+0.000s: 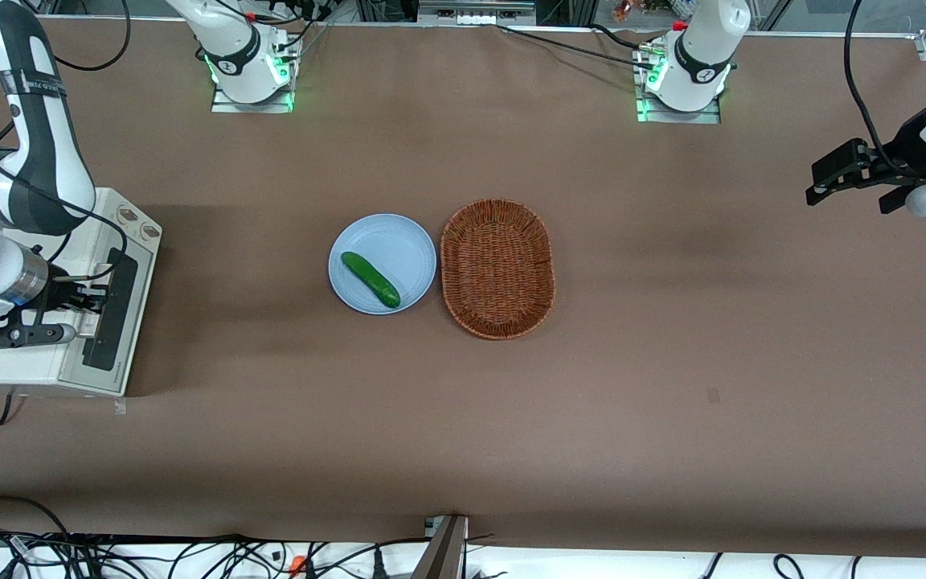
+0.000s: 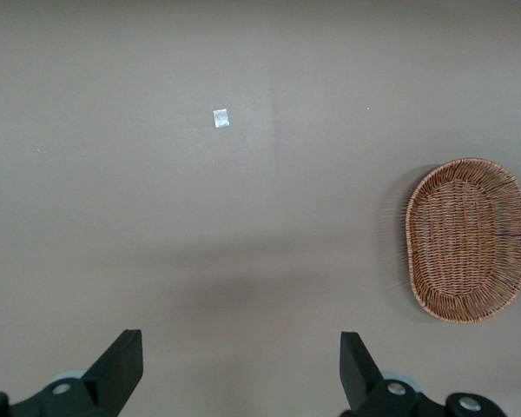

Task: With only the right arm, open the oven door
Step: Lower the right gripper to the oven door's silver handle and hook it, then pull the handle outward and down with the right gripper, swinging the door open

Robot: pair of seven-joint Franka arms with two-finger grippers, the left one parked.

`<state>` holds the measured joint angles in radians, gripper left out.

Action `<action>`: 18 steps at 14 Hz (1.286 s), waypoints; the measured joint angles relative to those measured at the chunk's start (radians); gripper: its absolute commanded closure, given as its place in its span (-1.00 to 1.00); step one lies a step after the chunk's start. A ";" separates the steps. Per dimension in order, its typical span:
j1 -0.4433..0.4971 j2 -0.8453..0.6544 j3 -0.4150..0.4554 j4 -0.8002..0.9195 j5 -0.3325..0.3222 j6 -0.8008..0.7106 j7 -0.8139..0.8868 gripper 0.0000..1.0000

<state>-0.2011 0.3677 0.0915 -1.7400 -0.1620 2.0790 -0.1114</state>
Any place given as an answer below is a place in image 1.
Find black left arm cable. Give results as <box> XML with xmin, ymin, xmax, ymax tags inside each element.
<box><xmin>843</xmin><ymin>0</ymin><xmax>916</xmax><ymax>175</ymax></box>

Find black floor cable loop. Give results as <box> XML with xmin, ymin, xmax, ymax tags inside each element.
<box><xmin>0</xmin><ymin>494</ymin><xmax>72</xmax><ymax>536</ymax></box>

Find oven door with metal handle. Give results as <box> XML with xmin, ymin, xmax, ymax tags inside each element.
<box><xmin>58</xmin><ymin>238</ymin><xmax>158</xmax><ymax>396</ymax></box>

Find grey power strip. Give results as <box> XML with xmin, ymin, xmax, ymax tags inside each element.
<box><xmin>418</xmin><ymin>2</ymin><xmax>538</xmax><ymax>27</ymax></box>

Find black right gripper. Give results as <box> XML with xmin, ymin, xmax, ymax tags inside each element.
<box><xmin>0</xmin><ymin>272</ymin><xmax>110</xmax><ymax>329</ymax></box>

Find black cable on table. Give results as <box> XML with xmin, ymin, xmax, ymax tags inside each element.
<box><xmin>495</xmin><ymin>23</ymin><xmax>658</xmax><ymax>68</ymax></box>

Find light blue plate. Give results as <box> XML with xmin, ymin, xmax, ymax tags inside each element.
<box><xmin>328</xmin><ymin>213</ymin><xmax>438</xmax><ymax>315</ymax></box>

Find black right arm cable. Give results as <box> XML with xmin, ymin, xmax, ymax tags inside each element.
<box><xmin>0</xmin><ymin>121</ymin><xmax>129</xmax><ymax>284</ymax></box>

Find white toaster oven body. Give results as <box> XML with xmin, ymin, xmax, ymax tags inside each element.
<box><xmin>0</xmin><ymin>187</ymin><xmax>163</xmax><ymax>399</ymax></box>

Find brown wicker basket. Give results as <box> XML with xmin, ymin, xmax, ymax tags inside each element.
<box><xmin>440</xmin><ymin>199</ymin><xmax>556</xmax><ymax>341</ymax></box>

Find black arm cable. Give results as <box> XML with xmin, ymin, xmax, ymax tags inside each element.
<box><xmin>0</xmin><ymin>121</ymin><xmax>129</xmax><ymax>284</ymax></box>
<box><xmin>843</xmin><ymin>0</ymin><xmax>916</xmax><ymax>175</ymax></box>

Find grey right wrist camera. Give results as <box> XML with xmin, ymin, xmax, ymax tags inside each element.
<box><xmin>0</xmin><ymin>321</ymin><xmax>80</xmax><ymax>351</ymax></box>

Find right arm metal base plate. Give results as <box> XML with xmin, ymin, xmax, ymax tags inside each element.
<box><xmin>211</xmin><ymin>48</ymin><xmax>297</xmax><ymax>114</ymax></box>

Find green cucumber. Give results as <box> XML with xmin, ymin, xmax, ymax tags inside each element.
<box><xmin>341</xmin><ymin>251</ymin><xmax>402</xmax><ymax>309</ymax></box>

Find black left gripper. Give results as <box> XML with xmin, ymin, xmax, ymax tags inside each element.
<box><xmin>804</xmin><ymin>96</ymin><xmax>926</xmax><ymax>215</ymax></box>

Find black looping cable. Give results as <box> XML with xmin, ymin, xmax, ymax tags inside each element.
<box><xmin>51</xmin><ymin>0</ymin><xmax>133</xmax><ymax>73</ymax></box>

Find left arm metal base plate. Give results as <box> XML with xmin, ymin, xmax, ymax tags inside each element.
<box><xmin>636</xmin><ymin>50</ymin><xmax>723</xmax><ymax>125</ymax></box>

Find grey camera stand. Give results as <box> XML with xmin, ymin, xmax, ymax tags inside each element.
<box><xmin>411</xmin><ymin>515</ymin><xmax>470</xmax><ymax>579</ymax></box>

